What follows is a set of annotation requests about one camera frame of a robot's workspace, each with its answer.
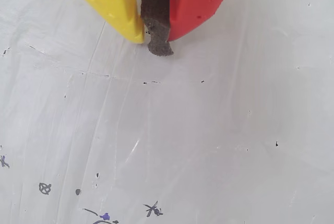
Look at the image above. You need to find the red gripper right finger with black pad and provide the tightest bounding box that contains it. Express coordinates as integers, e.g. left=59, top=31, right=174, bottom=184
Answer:
left=140, top=0, right=240, bottom=57

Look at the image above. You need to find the white plastic table cover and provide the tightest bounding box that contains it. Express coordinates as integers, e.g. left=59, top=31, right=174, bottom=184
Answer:
left=0, top=0, right=334, bottom=224

